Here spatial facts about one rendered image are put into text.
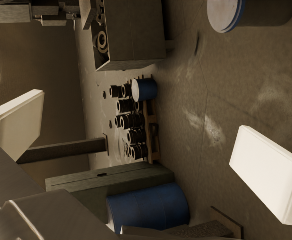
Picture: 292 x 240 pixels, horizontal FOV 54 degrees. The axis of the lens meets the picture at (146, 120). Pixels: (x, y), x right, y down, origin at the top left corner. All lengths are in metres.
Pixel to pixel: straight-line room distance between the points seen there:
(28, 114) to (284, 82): 1.92
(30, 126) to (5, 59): 10.49
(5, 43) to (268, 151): 10.61
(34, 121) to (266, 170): 0.13
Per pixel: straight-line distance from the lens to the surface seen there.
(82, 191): 3.34
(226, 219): 2.79
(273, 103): 2.10
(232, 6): 1.72
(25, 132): 0.16
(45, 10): 3.75
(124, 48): 3.04
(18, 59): 10.63
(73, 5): 5.22
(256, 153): 0.18
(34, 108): 0.17
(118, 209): 3.24
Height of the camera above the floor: 1.45
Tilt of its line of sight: 20 degrees down
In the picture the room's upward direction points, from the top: 97 degrees counter-clockwise
